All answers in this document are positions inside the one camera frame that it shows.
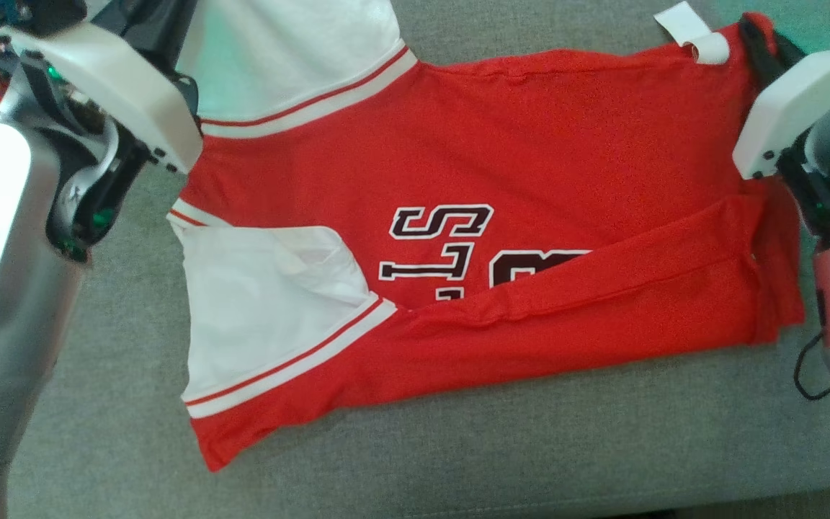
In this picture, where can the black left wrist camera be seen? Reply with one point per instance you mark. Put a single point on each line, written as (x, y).
(33, 14)

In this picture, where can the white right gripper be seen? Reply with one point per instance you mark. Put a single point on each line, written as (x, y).
(797, 101)

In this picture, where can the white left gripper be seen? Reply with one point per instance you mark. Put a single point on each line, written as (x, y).
(112, 79)

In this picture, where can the red jersey with white sleeves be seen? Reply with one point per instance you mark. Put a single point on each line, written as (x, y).
(530, 144)

